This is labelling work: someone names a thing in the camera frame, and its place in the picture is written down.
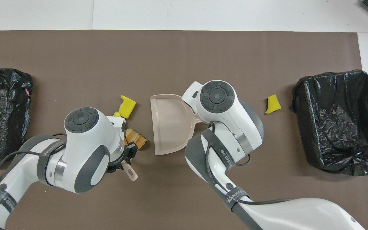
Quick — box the toy croissant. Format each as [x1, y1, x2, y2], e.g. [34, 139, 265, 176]
[124, 128, 148, 150]

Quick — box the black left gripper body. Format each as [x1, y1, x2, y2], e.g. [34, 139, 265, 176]
[107, 144, 138, 173]

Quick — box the brown table mat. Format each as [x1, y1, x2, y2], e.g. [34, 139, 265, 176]
[0, 30, 368, 230]

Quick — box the beige plastic dustpan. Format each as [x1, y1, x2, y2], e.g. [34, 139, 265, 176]
[150, 94, 203, 156]

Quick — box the beige hand brush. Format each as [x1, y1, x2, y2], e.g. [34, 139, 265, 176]
[122, 161, 139, 181]

